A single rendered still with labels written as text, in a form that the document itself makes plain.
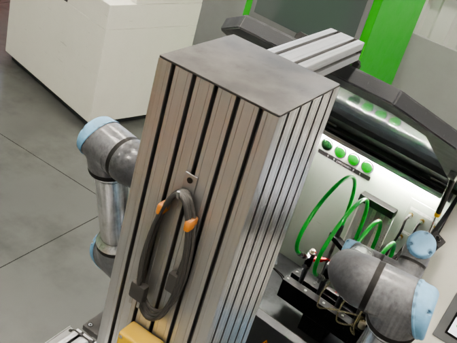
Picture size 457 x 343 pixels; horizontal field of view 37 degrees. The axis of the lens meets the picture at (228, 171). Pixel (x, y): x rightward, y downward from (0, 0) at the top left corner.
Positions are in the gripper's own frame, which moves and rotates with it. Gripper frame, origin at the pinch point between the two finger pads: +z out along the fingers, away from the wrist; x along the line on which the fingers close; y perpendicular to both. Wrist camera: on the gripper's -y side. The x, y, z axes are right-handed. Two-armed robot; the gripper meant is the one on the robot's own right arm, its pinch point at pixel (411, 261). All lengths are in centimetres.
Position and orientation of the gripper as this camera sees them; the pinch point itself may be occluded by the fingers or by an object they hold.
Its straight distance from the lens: 220.5
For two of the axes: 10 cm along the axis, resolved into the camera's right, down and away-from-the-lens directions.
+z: 1.2, 3.0, 9.5
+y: -8.2, 5.7, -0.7
